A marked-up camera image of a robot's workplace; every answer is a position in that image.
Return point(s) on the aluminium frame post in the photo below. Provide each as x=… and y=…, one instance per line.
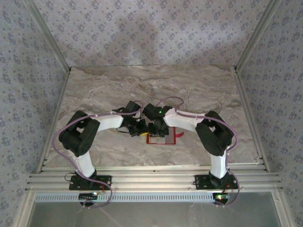
x=258, y=35
x=47, y=35

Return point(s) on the aluminium table side rail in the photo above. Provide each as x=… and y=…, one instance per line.
x=249, y=118
x=54, y=123

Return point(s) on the aluminium mounting rail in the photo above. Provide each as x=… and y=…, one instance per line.
x=154, y=179

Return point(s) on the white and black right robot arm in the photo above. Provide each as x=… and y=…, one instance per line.
x=184, y=120

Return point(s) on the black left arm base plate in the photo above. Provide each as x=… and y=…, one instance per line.
x=104, y=182

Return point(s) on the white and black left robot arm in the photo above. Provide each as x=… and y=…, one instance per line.
x=109, y=123

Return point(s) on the grey metal panel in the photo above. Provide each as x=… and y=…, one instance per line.
x=165, y=215

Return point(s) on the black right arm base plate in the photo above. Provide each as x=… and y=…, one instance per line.
x=203, y=182

